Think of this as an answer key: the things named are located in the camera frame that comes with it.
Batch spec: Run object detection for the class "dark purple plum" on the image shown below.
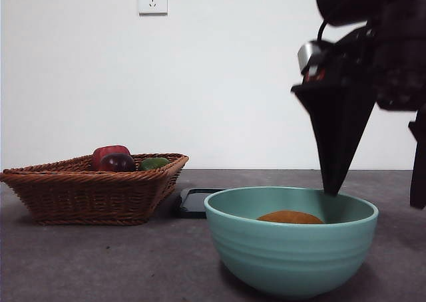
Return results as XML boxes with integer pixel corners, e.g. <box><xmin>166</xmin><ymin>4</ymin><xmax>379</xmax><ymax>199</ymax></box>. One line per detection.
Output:
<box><xmin>99</xmin><ymin>152</ymin><xmax>136</xmax><ymax>173</ymax></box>

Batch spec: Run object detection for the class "dark green rectangular tray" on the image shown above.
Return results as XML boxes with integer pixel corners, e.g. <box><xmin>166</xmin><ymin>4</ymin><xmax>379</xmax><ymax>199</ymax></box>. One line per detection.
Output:
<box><xmin>175</xmin><ymin>188</ymin><xmax>227</xmax><ymax>220</ymax></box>

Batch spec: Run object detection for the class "brown kiwifruit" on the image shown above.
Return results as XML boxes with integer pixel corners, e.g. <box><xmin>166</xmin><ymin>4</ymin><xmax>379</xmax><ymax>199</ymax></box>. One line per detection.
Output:
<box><xmin>256</xmin><ymin>210</ymin><xmax>324</xmax><ymax>225</ymax></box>

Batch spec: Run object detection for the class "green avocado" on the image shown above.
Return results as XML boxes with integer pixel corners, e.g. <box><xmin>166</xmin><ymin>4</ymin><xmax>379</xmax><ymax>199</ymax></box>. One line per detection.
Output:
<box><xmin>137</xmin><ymin>157</ymin><xmax>170</xmax><ymax>172</ymax></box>

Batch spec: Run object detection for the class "thin black camera cable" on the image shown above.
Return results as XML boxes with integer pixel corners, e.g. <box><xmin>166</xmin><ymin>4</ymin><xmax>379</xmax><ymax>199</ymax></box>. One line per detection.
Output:
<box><xmin>317</xmin><ymin>19</ymin><xmax>335</xmax><ymax>44</ymax></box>

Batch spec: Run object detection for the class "brown wicker basket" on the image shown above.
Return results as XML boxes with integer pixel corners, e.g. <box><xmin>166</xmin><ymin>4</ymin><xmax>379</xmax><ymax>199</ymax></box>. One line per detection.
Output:
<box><xmin>0</xmin><ymin>152</ymin><xmax>190</xmax><ymax>226</ymax></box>

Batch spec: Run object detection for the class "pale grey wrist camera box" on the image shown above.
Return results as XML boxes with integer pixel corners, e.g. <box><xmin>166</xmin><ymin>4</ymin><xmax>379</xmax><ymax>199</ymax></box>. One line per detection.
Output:
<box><xmin>298</xmin><ymin>40</ymin><xmax>325</xmax><ymax>75</ymax></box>

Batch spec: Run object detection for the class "red apple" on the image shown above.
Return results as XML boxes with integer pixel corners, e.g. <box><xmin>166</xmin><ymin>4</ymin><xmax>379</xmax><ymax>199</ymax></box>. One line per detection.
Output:
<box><xmin>91</xmin><ymin>144</ymin><xmax>131</xmax><ymax>170</ymax></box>

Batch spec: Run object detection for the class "teal ribbed bowl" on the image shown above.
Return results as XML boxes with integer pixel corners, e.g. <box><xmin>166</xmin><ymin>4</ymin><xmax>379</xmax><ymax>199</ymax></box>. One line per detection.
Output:
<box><xmin>203</xmin><ymin>186</ymin><xmax>379</xmax><ymax>299</ymax></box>

